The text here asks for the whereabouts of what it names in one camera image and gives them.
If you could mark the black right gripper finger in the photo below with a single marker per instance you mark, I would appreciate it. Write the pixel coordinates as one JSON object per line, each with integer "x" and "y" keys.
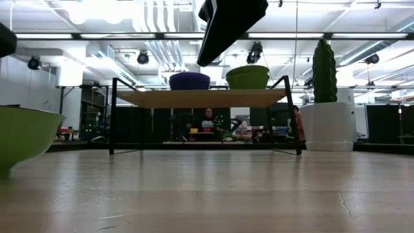
{"x": 229, "y": 22}
{"x": 205, "y": 9}

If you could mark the black partition panel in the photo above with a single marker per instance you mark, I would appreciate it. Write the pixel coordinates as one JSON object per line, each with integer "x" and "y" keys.
{"x": 381, "y": 123}

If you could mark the blue plastic bowl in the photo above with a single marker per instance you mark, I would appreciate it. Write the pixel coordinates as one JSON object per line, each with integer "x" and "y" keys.
{"x": 189, "y": 82}

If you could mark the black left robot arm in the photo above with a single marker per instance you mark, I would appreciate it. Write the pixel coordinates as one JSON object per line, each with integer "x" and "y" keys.
{"x": 6, "y": 40}

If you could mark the black metal rig frame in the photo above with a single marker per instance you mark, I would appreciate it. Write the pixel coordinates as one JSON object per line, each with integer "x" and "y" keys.
{"x": 381, "y": 148}

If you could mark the white plant pot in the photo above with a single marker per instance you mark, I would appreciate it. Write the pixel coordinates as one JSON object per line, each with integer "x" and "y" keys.
{"x": 326, "y": 126}

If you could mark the green cactus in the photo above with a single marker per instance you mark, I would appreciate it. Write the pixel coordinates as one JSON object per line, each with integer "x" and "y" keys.
{"x": 324, "y": 74}

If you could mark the black hanging ceiling lamp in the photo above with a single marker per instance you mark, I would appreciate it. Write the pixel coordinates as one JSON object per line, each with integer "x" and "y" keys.
{"x": 254, "y": 53}
{"x": 372, "y": 59}
{"x": 143, "y": 58}
{"x": 34, "y": 63}

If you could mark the person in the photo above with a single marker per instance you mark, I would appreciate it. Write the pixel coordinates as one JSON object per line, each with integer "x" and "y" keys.
{"x": 299, "y": 126}
{"x": 207, "y": 123}

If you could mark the green bowl floral inside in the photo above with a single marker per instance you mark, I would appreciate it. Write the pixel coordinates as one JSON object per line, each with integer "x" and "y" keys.
{"x": 247, "y": 81}
{"x": 26, "y": 136}

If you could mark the wooden shelf black metal legs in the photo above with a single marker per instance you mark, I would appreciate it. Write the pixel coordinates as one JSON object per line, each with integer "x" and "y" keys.
{"x": 200, "y": 98}

